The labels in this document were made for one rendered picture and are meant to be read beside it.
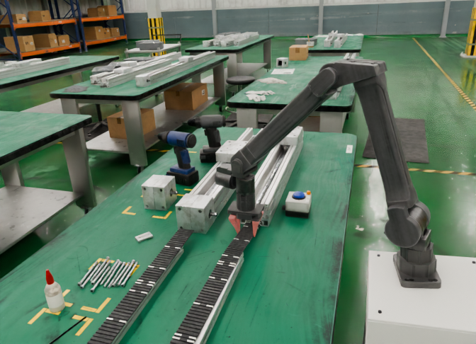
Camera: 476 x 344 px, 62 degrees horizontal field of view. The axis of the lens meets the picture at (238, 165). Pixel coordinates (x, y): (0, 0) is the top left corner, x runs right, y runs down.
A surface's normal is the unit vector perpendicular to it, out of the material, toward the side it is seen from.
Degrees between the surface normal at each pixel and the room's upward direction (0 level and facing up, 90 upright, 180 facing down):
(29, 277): 0
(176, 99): 90
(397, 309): 5
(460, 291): 5
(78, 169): 90
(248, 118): 90
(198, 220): 90
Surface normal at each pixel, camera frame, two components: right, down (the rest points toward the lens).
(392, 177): -0.55, 0.32
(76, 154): -0.29, 0.38
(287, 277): -0.04, -0.92
